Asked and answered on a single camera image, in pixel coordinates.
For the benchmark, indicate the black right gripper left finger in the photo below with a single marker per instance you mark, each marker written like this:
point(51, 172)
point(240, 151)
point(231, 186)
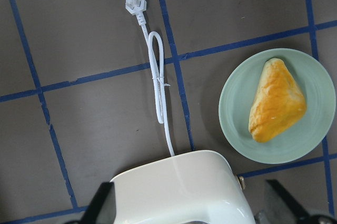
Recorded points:
point(102, 207)

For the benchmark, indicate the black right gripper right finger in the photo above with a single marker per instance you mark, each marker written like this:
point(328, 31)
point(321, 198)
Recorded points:
point(282, 207)

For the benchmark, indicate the light green plate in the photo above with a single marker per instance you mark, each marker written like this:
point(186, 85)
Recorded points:
point(237, 97)

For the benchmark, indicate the golden triangular bread pastry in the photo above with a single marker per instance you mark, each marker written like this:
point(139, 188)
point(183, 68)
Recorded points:
point(278, 104)

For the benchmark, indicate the cream white toaster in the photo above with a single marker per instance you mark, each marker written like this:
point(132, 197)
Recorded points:
point(195, 186)

